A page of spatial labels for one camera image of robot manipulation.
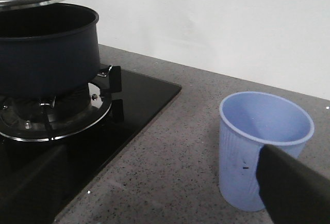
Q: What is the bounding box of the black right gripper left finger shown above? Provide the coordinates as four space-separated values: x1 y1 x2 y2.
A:
1 146 68 223

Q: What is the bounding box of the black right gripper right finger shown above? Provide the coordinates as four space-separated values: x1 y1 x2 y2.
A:
256 145 329 223

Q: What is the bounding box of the light blue ribbed cup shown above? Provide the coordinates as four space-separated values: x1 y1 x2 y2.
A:
219 91 315 212

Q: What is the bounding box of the dark blue cooking pot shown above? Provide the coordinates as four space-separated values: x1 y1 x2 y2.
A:
1 3 100 98

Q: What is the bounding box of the right burner with pot support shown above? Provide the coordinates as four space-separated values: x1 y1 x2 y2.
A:
1 65 122 142

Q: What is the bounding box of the black glass gas stove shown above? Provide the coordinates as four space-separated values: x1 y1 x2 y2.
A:
1 69 181 213

